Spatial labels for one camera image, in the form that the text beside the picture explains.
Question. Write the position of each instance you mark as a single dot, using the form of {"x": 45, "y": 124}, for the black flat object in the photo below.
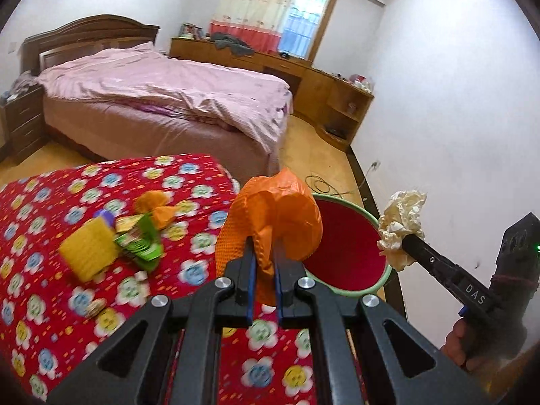
{"x": 335, "y": 131}

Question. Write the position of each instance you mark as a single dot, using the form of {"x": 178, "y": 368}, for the orange foam net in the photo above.
{"x": 287, "y": 219}

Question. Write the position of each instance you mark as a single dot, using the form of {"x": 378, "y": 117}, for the dark grey clothes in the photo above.
{"x": 230, "y": 42}

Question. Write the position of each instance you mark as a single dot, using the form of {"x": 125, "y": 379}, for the person's right hand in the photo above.
{"x": 455, "y": 344}

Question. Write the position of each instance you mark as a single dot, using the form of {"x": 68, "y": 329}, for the small purple object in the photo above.
{"x": 104, "y": 218}

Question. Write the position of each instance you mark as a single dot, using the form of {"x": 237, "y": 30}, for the orange plastic wrapper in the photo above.
{"x": 162, "y": 215}

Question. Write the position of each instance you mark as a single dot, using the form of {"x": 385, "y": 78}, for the yellow foam net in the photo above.
{"x": 88, "y": 249}

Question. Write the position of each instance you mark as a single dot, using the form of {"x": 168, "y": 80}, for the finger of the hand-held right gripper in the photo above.
{"x": 434, "y": 261}

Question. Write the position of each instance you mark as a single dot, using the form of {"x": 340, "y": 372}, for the small items on cabinet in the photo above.
{"x": 360, "y": 82}

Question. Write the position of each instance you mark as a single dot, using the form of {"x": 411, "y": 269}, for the white paper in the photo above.
{"x": 400, "y": 223}

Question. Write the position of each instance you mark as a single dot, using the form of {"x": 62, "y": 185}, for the window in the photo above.
{"x": 301, "y": 21}

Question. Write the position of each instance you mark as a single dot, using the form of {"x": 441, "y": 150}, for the white and pink curtain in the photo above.
{"x": 253, "y": 8}

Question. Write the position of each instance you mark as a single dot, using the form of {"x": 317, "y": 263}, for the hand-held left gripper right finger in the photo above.
{"x": 276, "y": 287}

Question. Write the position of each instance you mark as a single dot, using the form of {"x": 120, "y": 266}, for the pink cloth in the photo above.
{"x": 21, "y": 82}

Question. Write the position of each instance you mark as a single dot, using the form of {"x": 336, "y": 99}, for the standing photo frames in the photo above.
{"x": 192, "y": 31}

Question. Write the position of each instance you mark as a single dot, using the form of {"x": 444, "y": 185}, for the green wrapper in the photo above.
{"x": 141, "y": 240}

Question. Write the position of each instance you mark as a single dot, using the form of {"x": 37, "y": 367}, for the dark wooden bed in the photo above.
{"x": 84, "y": 29}

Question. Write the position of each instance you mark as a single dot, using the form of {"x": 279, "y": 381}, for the dark wooden nightstand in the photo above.
{"x": 25, "y": 122}

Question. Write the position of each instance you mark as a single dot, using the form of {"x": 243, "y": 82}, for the long wooden cabinet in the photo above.
{"x": 316, "y": 88}

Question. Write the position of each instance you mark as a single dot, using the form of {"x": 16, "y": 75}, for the red bin with green rim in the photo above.
{"x": 346, "y": 244}

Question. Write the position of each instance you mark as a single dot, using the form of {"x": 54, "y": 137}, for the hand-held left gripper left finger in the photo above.
{"x": 251, "y": 287}

